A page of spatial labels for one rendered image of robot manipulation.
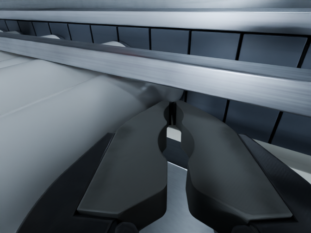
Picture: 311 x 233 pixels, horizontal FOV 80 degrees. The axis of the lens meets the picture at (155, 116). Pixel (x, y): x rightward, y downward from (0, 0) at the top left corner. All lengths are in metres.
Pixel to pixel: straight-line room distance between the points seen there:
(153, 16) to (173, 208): 0.25
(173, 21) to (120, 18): 0.06
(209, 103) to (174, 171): 0.11
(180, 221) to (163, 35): 0.26
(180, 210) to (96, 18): 0.27
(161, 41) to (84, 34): 0.10
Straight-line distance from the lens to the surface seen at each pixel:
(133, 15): 0.19
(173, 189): 0.28
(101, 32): 0.22
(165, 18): 0.17
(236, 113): 0.17
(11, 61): 0.20
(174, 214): 0.32
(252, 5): 0.20
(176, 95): 0.16
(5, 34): 0.20
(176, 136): 0.16
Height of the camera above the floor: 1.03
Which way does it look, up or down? 46 degrees down
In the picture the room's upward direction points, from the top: 131 degrees counter-clockwise
